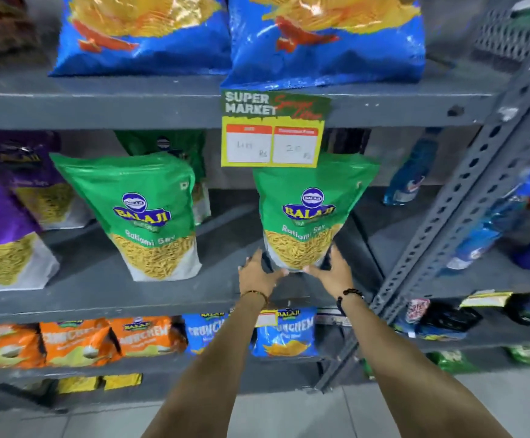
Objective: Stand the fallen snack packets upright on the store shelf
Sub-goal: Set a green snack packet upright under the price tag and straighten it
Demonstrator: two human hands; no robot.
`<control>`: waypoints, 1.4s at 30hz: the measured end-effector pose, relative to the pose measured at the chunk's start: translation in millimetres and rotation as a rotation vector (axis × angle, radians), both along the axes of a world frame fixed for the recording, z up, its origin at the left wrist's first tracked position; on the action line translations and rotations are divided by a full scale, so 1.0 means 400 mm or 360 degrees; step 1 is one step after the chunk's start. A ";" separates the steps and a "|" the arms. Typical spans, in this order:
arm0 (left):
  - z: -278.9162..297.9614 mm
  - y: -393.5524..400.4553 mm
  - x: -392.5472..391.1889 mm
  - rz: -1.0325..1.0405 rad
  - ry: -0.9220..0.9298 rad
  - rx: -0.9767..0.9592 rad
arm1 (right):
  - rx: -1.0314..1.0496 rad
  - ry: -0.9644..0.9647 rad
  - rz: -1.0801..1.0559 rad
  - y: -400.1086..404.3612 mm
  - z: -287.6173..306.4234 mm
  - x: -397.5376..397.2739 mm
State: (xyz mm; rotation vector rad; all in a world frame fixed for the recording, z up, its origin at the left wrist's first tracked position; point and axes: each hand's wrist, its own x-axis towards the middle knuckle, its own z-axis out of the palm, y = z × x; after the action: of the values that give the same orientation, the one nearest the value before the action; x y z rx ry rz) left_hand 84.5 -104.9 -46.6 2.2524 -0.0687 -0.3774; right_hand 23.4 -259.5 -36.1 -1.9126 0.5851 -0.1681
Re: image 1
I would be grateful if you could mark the person's left hand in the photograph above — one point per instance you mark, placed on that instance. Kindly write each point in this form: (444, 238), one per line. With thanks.
(257, 279)

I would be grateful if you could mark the person's right hand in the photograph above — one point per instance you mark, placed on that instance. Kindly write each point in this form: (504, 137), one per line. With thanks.
(335, 278)

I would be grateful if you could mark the person's left thumb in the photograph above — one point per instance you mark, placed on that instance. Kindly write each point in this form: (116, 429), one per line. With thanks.
(277, 275)

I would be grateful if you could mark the person's right thumb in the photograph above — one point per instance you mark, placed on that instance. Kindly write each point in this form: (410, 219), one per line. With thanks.
(314, 270)

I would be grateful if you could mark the green snack pouch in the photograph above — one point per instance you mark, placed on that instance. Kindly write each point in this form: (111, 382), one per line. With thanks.
(174, 143)
(149, 214)
(313, 209)

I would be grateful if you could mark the person's right forearm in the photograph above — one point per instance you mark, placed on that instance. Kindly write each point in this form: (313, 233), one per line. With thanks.
(411, 374)

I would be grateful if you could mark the person's left forearm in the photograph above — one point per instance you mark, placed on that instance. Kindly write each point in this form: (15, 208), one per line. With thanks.
(210, 364)

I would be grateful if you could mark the small yellow price label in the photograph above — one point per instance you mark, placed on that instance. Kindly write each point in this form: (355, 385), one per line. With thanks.
(266, 318)

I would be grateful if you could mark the blue snack packet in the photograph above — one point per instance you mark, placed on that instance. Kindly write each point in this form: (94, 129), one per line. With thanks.
(201, 332)
(288, 335)

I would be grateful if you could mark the dark packet with red label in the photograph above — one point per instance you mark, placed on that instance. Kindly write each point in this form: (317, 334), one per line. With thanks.
(438, 319)

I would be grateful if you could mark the blue cleaner bottle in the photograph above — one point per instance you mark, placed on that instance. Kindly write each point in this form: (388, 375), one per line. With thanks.
(497, 223)
(413, 173)

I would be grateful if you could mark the orange snack packet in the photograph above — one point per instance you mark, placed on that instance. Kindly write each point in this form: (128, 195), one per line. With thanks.
(5, 346)
(149, 337)
(78, 342)

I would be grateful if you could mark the yellow and green price tag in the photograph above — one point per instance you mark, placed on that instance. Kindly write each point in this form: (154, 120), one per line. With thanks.
(274, 132)

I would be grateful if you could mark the grey perforated metal shelf rack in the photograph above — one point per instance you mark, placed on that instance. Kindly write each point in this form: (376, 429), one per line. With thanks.
(465, 177)

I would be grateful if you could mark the blue chips bag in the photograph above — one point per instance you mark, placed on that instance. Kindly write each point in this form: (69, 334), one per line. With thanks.
(324, 45)
(146, 36)

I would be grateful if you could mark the purple snack pouch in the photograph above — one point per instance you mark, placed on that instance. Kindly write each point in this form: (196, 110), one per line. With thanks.
(0, 232)
(32, 177)

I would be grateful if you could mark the grey plastic basket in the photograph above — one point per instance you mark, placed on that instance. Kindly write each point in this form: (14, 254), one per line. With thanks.
(506, 27)

